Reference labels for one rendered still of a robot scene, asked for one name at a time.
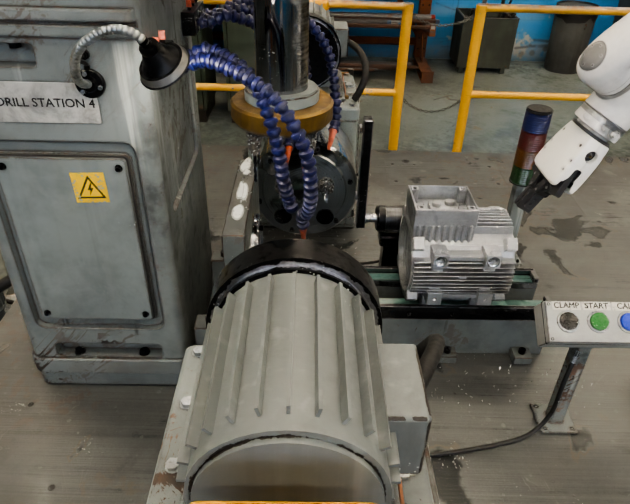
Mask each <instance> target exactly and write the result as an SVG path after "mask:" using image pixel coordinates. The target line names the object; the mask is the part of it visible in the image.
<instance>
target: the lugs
mask: <svg viewBox="0 0 630 504"><path fill-rule="evenodd" d="M503 244H504V252H516V251H518V238H506V239H504V240H503ZM424 250H425V237H413V238H412V251H424ZM405 300H407V301H415V300H417V293H410V291H409V290H405ZM503 300H505V294H493V298H492V301H503Z"/></svg>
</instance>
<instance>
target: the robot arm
mask: <svg viewBox="0 0 630 504"><path fill-rule="evenodd" d="M576 71H577V74H578V76H579V78H580V79H581V81H582V82H583V83H584V84H586V85H587V86H588V87H590V88H591V89H592V90H594V91H593V92H592V94H591V95H590V96H589V97H588V98H587V99H586V100H585V101H584V103H583V104H582V105H581V106H580V107H579V108H578V109H577V110H576V112H575V115H576V116H578V117H579V118H578V119H577V118H575V117H574V118H573V119H572V120H571V121H570V122H569V123H568V124H566V125H565V126H564V127H563V128H562V129H561V130H560V131H559V132H558V133H557V134H556V135H555V136H554V137H553V138H552V139H551V140H550V141H549V142H548V143H547V144H546V145H545V146H544V147H543V148H542V149H541V150H540V152H539V153H538V154H537V156H536V157H535V164H534V165H533V166H532V169H533V173H534V174H533V177H532V178H531V180H530V181H529V183H528V184H529V185H530V186H529V185H528V186H527V187H526V188H525V190H524V191H523V192H522V193H521V194H520V195H519V196H518V197H517V198H516V200H515V201H514V202H515V204H516V206H517V207H518V208H520V209H522V210H524V211H525V212H527V213H529V212H531V211H532V210H533V209H534V207H535V206H536V205H537V204H538V203H539V202H540V201H541V200H542V199H543V198H547V197H548V196H549V195H553V196H555V197H557V198H560V197H561V195H562V194H563V193H564V192H565V193H567V194H573V193H574V192H575V191H576V190H577V189H578V188H579V187H580V186H581V185H582V184H583V183H584V182H585V180H586V179H587V178H588V177H589V176H590V175H591V173H592V172H593V171H594V170H595V169H596V167H597V166H598V165H599V163H600V162H601V161H602V159H603V158H604V156H605V155H606V153H607V151H608V150H609V149H608V146H609V145H610V144H609V143H608V141H611V142H612V143H616V142H617V141H618V140H619V139H620V138H621V137H622V136H623V135H624V134H625V133H626V132H627V131H628V129H629V128H630V13H628V14H627V15H626V16H624V17H623V18H621V19H620V20H619V21H617V22H616V23H615V24H613V25H612V26H611V27H610V28H608V29H607V30H606V31H605V32H603V33H602V34H601V35H600V36H599V37H597V38H596V39H595V40H594V41H593V42H592V43H591V44H590V45H589V46H588V47H587V48H586V49H585V50H584V51H583V52H582V54H581V55H580V57H579V59H578V61H577V65H576ZM544 177H545V178H544ZM547 184H548V185H547Z"/></svg>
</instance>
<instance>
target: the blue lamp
mask: <svg viewBox="0 0 630 504"><path fill-rule="evenodd" d="M552 115H553V113H552V114H551V115H548V116H539V115H534V114H531V113H529V112H528V111H527V110H526V112H525V116H524V120H523V124H522V129H523V130H524V131H525V132H527V133H531V134H537V135H541V134H546V133H548V130H549V126H550V122H551V119H552V118H551V117H552Z"/></svg>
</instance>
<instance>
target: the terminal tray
mask: <svg viewBox="0 0 630 504"><path fill-rule="evenodd" d="M444 199H445V201H444ZM427 200H428V201H427ZM442 200H443V201H442ZM454 200H455V201H454ZM422 201H423V202H422ZM419 202H420V203H419ZM421 203H424V205H423V204H421ZM454 203H455V204H456V203H457V204H456V205H457V206H456V205H455V204H454ZM463 203H464V204H463ZM459 204H460V206H459ZM458 206H459V209H458ZM425 207H426V208H425ZM463 208H464V209H463ZM479 212H480V210H479V208H478V206H477V204H476V202H475V200H474V198H473V196H472V194H471V192H470V190H469V188H468V186H437V185H408V190H407V198H406V209H405V214H406V215H407V216H408V218H409V220H408V218H407V216H405V218H406V222H407V225H408V229H409V232H410V236H411V234H412V238H413V237H425V240H428V242H429V243H431V242H432V240H434V241H435V242H436V243H437V242H438V240H441V242H442V243H444V242H445V240H447V242H448V243H450V242H451V240H454V242H455V243H457V241H460V242H461V243H463V242H464V241H467V243H470V241H473V238H474V234H475V229H476V226H477V221H478V217H479ZM409 221H410V224H409ZM410 226H411V230H410Z"/></svg>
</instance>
